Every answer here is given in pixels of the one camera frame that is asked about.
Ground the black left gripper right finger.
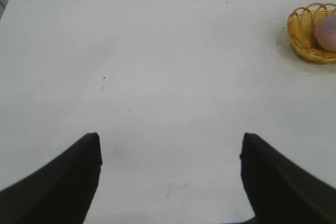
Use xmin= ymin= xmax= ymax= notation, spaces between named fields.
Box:
xmin=239 ymin=132 xmax=336 ymax=224

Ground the pink peach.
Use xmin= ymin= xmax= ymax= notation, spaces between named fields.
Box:
xmin=314 ymin=15 xmax=336 ymax=53

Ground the yellow woven wicker basket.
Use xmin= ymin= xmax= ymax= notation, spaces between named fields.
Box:
xmin=287 ymin=3 xmax=336 ymax=65

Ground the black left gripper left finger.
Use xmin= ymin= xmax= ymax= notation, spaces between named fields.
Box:
xmin=0 ymin=132 xmax=103 ymax=224

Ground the transparent round plastic coaster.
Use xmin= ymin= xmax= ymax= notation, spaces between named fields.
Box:
xmin=276 ymin=26 xmax=336 ymax=76

